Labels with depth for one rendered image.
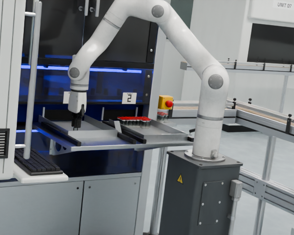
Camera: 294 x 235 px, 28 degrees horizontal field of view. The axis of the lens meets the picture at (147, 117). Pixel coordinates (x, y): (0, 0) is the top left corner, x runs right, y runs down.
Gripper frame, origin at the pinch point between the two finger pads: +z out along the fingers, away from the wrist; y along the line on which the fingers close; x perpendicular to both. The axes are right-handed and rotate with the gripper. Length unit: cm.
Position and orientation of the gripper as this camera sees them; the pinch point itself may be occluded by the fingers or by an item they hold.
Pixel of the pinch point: (76, 122)
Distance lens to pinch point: 274.5
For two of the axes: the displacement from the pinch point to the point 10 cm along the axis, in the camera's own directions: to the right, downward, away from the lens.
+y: 5.4, 2.0, -8.2
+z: -1.0, 9.8, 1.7
